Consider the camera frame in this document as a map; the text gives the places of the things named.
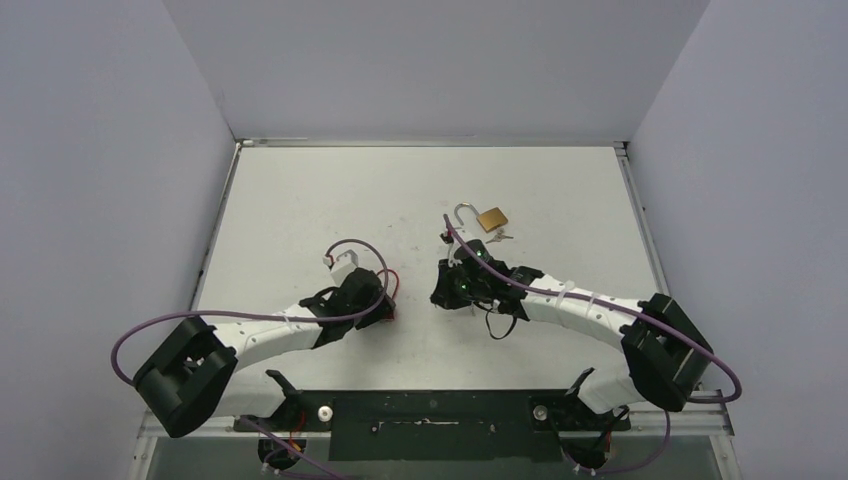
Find red cable padlock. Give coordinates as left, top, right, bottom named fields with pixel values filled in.
left=376, top=268, right=400, bottom=322

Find silver keys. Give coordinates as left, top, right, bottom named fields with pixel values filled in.
left=485, top=228, right=513, bottom=244

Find large brass padlock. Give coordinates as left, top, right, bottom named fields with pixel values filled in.
left=453, top=202, right=509, bottom=233

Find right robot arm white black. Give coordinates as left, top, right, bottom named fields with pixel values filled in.
left=430, top=240, right=712, bottom=429

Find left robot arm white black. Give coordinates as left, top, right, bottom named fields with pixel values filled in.
left=129, top=267, right=395, bottom=438

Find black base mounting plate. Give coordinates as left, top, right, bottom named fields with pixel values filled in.
left=232, top=370, right=631, bottom=465

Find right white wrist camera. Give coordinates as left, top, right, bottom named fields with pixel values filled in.
left=440, top=229, right=467, bottom=267

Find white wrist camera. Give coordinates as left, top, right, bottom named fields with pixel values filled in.
left=440, top=229, right=467, bottom=267
left=324, top=249, right=359, bottom=287

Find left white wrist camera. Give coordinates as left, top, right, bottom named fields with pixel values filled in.
left=324, top=249, right=359, bottom=287

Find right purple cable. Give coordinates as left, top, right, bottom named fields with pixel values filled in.
left=443, top=213, right=743, bottom=405

